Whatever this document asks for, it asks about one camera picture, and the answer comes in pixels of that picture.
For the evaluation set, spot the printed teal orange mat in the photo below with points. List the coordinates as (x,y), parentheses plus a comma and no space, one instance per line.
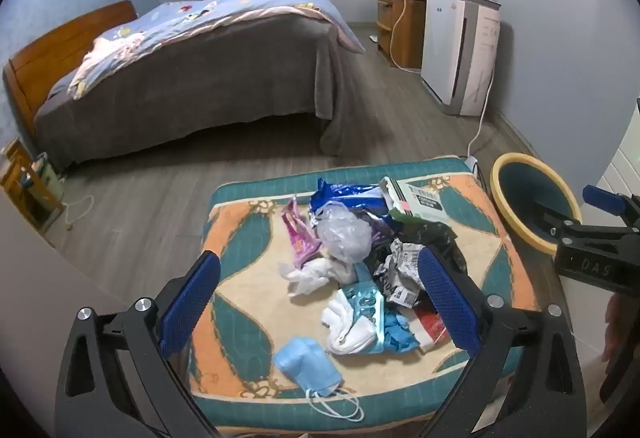
(240,258)

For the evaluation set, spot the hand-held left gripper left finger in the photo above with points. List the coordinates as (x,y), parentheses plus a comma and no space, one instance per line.
(190,303)

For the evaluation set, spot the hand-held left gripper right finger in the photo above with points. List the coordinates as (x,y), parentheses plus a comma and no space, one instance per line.
(450,308)

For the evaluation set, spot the yellow-rimmed teal bin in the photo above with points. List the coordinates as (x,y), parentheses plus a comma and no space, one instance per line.
(530,188)

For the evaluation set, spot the bed with grey cover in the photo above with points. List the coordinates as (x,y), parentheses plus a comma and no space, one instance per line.
(225,78)

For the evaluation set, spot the white power strip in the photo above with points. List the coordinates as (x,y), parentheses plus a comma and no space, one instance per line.
(471,162)

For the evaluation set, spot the blue glove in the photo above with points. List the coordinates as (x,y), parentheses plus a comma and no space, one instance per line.
(400,333)

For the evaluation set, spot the white air purifier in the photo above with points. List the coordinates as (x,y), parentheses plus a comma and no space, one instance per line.
(450,48)

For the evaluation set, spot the white green carton box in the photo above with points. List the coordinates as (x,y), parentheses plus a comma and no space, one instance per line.
(417,198)

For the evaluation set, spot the pink wrapper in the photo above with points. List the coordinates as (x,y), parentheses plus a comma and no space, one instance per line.
(300,238)

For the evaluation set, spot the wooden bed frame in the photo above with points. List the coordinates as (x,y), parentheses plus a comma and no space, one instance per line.
(55,43)

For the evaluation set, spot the blue face mask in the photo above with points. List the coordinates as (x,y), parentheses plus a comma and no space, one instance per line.
(305,363)

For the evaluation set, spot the white crumpled cloth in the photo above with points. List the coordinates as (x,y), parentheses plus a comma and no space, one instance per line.
(345,328)

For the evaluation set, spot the person's right hand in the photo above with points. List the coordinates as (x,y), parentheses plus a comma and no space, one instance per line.
(611,328)

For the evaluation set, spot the wooden cabinet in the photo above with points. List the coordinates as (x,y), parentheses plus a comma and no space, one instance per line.
(407,28)

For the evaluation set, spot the crumpled printed paper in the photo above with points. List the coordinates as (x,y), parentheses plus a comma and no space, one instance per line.
(400,268)

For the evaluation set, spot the blue printed quilt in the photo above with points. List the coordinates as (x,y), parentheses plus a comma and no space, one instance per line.
(210,13)

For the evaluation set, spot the clear plastic bag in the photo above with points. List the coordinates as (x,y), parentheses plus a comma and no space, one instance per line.
(342,230)

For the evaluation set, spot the blue wipes packet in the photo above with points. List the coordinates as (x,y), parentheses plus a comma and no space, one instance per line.
(340,193)

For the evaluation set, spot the black plastic bag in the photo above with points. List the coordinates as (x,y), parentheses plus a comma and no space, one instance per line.
(430,233)

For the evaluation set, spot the light blue plastic wrapper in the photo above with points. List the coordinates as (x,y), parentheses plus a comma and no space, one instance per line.
(367,303)

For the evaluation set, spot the red packet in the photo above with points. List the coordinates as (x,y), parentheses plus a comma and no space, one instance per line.
(430,325)

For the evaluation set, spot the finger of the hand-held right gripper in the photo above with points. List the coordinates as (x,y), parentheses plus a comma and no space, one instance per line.
(552,220)
(602,198)

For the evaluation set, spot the wooden nightstand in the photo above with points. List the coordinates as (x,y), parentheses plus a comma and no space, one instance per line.
(25,188)

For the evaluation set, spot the white crumpled tissue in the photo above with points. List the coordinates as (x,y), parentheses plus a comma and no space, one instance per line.
(312,275)

